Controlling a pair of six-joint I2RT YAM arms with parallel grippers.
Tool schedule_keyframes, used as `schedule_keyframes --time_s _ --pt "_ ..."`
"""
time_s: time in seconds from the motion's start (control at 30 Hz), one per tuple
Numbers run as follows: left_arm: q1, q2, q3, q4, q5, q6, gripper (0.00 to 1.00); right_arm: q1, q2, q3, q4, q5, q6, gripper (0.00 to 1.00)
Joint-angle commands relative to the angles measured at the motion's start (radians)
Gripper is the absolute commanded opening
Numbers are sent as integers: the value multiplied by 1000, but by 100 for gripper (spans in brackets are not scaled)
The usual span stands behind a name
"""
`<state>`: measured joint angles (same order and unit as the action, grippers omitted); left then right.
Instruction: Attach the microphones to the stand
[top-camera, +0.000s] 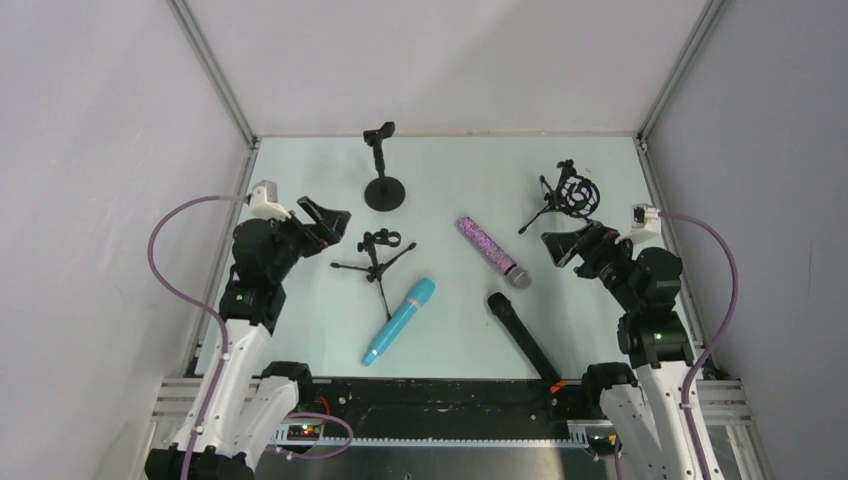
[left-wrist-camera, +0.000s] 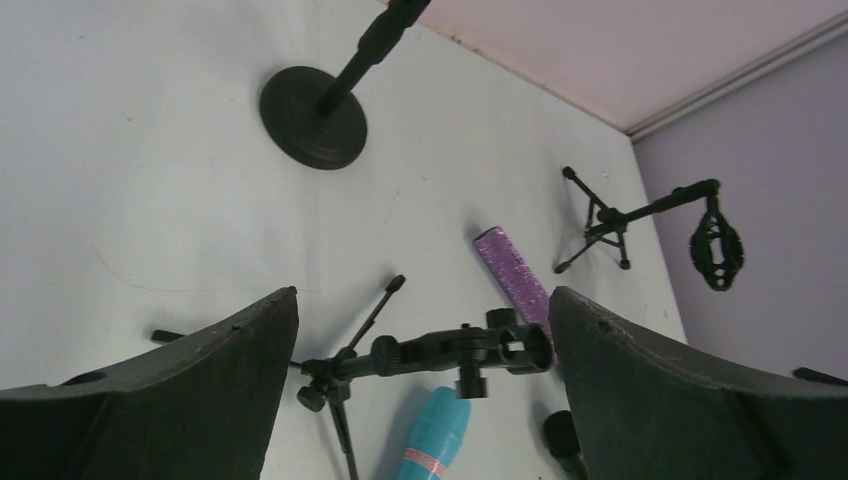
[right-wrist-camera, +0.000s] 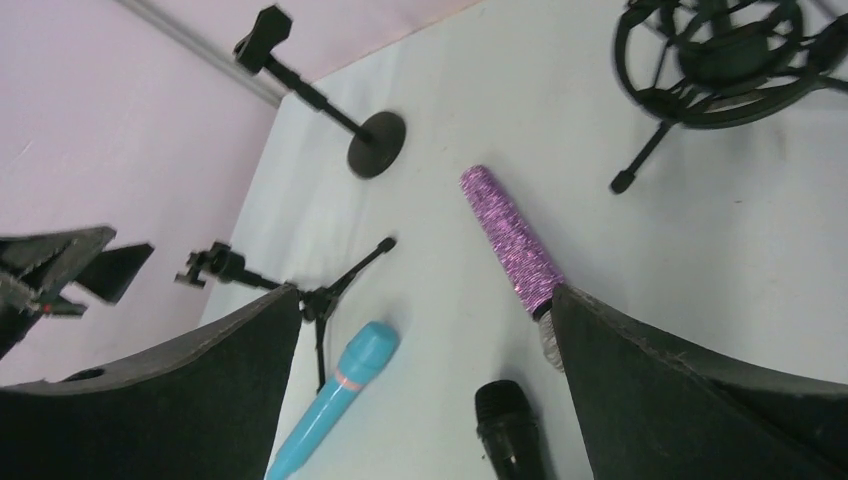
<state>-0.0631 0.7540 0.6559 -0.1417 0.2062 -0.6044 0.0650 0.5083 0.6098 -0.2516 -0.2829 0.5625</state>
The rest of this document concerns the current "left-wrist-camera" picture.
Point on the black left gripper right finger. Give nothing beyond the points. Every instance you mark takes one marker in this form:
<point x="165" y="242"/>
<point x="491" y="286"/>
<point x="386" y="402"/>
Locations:
<point x="646" y="406"/>

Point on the purple glitter microphone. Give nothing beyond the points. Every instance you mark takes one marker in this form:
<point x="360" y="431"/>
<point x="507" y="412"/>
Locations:
<point x="520" y="284"/>

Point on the black round-base mic stand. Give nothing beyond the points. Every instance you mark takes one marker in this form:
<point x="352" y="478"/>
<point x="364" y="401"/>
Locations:
<point x="313" y="116"/>

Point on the black tripod mic stand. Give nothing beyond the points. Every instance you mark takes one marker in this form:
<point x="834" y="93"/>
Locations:
<point x="520" y="349"/>

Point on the black shock-mount tripod stand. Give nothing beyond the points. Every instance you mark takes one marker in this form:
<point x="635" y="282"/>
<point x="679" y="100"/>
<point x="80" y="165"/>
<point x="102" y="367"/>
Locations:
<point x="715" y="247"/>

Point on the blue toy microphone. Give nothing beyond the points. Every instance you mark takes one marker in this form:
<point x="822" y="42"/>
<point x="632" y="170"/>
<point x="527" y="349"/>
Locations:
<point x="436" y="437"/>

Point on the black microphone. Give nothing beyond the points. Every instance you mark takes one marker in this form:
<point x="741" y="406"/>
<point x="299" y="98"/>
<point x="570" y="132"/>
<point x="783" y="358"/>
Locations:
<point x="560" y="438"/>

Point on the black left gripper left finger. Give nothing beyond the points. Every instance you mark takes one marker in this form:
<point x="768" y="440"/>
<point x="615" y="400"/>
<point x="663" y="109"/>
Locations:
<point x="200" y="407"/>

